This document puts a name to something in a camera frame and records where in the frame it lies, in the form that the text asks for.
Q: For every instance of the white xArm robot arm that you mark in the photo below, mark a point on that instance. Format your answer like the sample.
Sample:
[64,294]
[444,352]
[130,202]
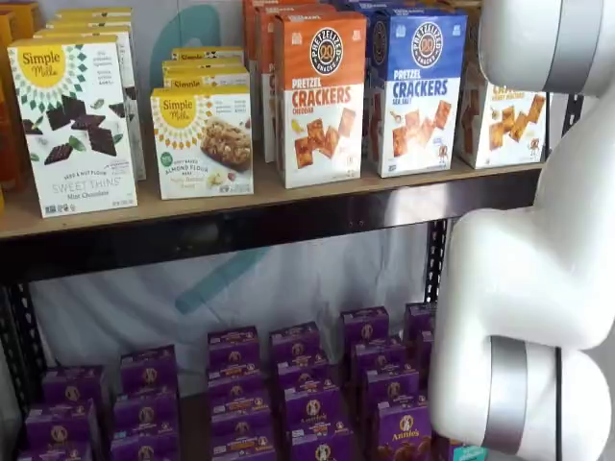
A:
[519,288]

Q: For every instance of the purple Annie's chocolate bunnies box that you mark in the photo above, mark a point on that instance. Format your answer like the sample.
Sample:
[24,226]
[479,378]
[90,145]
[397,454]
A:
[365,326]
[379,355]
[403,437]
[391,391]

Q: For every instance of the wooden metal shelf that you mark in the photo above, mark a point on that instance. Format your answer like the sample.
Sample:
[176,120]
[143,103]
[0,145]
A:
[192,242]

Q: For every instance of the wooden shelf board under cracker boxes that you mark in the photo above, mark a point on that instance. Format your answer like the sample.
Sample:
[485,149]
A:
[192,209]

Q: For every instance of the orange cheddar pretzel crackers box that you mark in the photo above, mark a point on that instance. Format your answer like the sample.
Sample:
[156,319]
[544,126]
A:
[322,96]
[249,38]
[266,72]

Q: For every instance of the Simple Mills almond bars box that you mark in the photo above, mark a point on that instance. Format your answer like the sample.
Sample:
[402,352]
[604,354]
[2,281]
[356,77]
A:
[202,144]
[206,79]
[202,62]
[206,53]

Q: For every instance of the purple Annie's hidden veggies box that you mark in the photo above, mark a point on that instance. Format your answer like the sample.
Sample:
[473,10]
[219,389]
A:
[245,449]
[234,348]
[240,415]
[235,384]

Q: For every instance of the purple Annie's box teal band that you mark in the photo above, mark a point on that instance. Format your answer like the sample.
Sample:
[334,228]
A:
[425,353]
[468,453]
[418,319]

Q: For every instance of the blue sea salt pretzel crackers box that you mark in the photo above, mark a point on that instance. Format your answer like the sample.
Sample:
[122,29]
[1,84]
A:
[355,5]
[420,96]

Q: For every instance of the Simple Mills sweet thins box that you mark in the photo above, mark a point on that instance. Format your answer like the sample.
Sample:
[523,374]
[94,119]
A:
[72,129]
[91,23]
[91,11]
[134,144]

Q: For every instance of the purple Annie's snack box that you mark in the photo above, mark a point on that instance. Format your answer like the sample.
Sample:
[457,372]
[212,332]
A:
[149,370]
[53,451]
[144,449]
[144,413]
[60,422]
[72,384]

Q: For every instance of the yellow white pretzel crackers box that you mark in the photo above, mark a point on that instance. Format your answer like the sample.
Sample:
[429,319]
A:
[509,129]

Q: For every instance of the orange snack box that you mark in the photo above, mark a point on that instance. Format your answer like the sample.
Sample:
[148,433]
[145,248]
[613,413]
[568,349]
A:
[24,16]
[12,120]

